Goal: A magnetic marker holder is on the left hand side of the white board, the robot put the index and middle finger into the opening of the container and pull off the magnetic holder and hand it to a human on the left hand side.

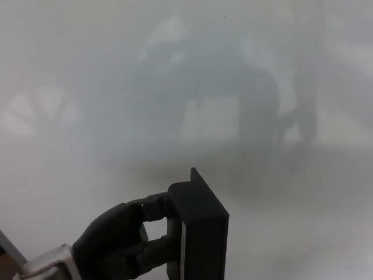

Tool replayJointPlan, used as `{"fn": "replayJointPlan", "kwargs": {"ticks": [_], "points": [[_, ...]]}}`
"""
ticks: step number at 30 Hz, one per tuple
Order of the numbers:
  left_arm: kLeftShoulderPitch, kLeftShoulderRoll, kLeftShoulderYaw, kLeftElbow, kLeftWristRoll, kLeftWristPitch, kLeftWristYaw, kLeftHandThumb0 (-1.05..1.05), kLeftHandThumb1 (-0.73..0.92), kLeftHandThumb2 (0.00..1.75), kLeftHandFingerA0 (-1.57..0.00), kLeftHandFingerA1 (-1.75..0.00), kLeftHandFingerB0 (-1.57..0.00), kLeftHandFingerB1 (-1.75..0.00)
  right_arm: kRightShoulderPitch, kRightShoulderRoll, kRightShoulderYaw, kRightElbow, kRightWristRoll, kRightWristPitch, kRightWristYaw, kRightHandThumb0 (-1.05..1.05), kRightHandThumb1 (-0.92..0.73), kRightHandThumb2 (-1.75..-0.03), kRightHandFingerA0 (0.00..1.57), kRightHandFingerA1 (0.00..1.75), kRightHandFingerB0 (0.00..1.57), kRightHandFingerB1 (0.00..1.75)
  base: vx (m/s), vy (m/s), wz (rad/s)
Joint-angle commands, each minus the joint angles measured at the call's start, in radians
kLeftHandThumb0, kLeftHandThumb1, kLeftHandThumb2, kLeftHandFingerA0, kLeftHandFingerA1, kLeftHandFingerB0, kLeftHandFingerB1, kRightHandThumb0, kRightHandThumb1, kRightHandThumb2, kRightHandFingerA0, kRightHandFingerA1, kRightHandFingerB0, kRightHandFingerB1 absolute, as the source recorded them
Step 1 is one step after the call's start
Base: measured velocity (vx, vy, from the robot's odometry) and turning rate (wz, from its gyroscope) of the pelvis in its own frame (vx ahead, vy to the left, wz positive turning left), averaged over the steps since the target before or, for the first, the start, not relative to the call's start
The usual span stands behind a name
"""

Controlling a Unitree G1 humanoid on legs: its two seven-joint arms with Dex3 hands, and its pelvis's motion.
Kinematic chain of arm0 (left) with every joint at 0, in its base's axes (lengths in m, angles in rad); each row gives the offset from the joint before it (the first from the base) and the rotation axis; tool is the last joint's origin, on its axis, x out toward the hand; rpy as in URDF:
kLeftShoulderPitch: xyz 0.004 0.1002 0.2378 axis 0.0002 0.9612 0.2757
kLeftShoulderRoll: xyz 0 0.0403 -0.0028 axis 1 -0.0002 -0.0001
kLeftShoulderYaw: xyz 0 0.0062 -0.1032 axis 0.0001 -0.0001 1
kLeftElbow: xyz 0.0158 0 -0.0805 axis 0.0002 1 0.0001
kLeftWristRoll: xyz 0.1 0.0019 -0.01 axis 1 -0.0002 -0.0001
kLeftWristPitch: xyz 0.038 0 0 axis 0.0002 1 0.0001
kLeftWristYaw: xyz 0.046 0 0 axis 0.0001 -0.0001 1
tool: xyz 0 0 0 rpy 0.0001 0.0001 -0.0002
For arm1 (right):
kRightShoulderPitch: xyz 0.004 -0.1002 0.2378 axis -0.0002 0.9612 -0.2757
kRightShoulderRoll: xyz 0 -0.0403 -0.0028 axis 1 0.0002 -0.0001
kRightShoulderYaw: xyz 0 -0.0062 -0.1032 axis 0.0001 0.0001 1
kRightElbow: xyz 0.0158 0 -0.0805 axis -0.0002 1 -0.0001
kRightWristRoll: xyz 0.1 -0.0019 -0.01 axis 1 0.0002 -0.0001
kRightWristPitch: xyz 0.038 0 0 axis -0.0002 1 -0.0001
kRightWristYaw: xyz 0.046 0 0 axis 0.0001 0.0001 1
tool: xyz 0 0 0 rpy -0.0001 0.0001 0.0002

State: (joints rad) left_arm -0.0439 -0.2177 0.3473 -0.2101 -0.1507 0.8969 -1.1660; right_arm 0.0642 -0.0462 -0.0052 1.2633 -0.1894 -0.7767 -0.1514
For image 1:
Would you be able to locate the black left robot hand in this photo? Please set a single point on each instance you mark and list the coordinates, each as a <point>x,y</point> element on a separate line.
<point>107,239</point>

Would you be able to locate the black magnetic marker holder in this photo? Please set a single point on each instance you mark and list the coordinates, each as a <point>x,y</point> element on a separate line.
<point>204,233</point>

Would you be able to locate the grey whiteboard frame edge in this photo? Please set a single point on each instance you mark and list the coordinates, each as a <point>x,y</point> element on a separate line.
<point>13,248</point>

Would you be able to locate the white whiteboard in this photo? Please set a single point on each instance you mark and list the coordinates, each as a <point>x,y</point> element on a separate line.
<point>277,87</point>

